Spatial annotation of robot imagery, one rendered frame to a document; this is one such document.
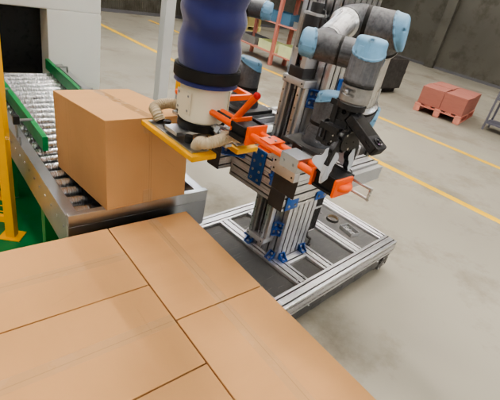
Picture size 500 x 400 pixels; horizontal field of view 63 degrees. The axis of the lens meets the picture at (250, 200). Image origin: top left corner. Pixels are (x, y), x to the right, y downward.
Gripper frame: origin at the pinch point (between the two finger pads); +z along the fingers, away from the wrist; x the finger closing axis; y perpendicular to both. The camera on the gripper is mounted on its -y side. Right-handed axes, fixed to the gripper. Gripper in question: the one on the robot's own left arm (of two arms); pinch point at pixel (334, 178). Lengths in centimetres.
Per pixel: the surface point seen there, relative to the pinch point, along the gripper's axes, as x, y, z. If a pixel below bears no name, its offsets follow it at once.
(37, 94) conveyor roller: -6, 267, 66
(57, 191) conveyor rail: 31, 117, 61
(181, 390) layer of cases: 35, 5, 67
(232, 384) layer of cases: 21, -2, 66
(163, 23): -169, 369, 25
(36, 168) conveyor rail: 33, 141, 61
